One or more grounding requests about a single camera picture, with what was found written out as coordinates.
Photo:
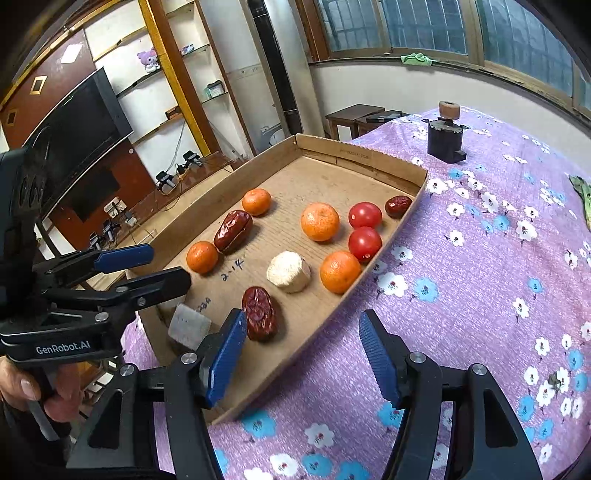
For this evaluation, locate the person's left hand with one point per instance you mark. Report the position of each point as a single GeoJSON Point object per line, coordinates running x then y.
{"type": "Point", "coordinates": [18, 383]}

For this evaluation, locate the dark wooden side table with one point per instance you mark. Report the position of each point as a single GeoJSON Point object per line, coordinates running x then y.
{"type": "Point", "coordinates": [351, 115]}

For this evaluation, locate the wrinkled red date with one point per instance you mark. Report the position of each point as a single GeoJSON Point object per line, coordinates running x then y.
{"type": "Point", "coordinates": [260, 314]}

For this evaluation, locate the flat black device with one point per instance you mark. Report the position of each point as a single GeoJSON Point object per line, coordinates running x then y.
{"type": "Point", "coordinates": [385, 115]}

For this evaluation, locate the white steamed bun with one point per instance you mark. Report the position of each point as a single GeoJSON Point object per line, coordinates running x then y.
{"type": "Point", "coordinates": [288, 272]}

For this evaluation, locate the small green white box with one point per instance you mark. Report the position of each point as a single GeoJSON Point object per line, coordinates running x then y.
{"type": "Point", "coordinates": [214, 88]}

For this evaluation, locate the black flat television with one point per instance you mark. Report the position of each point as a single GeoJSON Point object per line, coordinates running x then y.
{"type": "Point", "coordinates": [74, 129]}

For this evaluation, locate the shallow cardboard tray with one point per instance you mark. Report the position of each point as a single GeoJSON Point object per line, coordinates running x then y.
{"type": "Point", "coordinates": [295, 184]}

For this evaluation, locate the black charging device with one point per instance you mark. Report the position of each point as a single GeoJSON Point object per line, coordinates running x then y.
{"type": "Point", "coordinates": [191, 159]}
{"type": "Point", "coordinates": [111, 228]}
{"type": "Point", "coordinates": [165, 180]}

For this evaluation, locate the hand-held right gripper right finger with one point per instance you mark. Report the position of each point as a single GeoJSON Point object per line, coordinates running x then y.
{"type": "Point", "coordinates": [378, 357]}

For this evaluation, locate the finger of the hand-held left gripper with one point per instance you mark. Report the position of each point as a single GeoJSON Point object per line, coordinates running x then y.
{"type": "Point", "coordinates": [124, 257]}
{"type": "Point", "coordinates": [157, 284]}

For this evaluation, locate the white wall shelf unit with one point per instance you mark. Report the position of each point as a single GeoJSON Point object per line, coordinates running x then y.
{"type": "Point", "coordinates": [198, 69]}

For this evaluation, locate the purple white plush toy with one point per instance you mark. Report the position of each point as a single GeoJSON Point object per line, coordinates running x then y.
{"type": "Point", "coordinates": [150, 59]}

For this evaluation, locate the small green leaf scrap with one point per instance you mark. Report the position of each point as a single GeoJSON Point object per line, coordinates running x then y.
{"type": "Point", "coordinates": [551, 381]}

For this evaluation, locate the small dark red date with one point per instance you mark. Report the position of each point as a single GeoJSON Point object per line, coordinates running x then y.
{"type": "Point", "coordinates": [398, 206]}

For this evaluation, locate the white standing air conditioner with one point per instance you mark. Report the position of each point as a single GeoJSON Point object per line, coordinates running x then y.
{"type": "Point", "coordinates": [277, 69]}

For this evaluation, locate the red tomato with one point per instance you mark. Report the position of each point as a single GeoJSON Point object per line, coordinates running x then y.
{"type": "Point", "coordinates": [364, 243]}
{"type": "Point", "coordinates": [364, 214]}

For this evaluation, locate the green leafy vegetable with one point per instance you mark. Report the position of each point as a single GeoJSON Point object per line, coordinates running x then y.
{"type": "Point", "coordinates": [582, 194]}

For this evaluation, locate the small brown box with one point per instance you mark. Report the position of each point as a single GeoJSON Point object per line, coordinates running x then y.
{"type": "Point", "coordinates": [171, 112]}

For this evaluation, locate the orange mandarin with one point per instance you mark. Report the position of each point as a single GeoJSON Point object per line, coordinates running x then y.
{"type": "Point", "coordinates": [340, 272]}
{"type": "Point", "coordinates": [202, 256]}
{"type": "Point", "coordinates": [320, 221]}
{"type": "Point", "coordinates": [256, 201]}

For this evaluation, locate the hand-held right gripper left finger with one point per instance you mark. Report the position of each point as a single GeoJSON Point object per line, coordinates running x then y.
{"type": "Point", "coordinates": [226, 355]}

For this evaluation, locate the black block with brown roller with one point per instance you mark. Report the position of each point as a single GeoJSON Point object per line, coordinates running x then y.
{"type": "Point", "coordinates": [445, 136]}

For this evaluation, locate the low wooden cabinet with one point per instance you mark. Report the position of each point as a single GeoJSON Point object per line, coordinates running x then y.
{"type": "Point", "coordinates": [203, 184]}

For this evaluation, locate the large red date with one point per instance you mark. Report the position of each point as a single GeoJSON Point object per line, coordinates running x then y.
{"type": "Point", "coordinates": [233, 229]}

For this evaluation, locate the window with metal grille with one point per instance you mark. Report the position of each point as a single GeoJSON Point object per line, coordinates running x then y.
{"type": "Point", "coordinates": [415, 23]}

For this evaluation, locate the green cloth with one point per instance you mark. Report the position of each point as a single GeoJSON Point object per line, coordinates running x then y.
{"type": "Point", "coordinates": [417, 58]}

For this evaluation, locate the purple floral tablecloth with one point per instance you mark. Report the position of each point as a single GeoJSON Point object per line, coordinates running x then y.
{"type": "Point", "coordinates": [461, 277]}

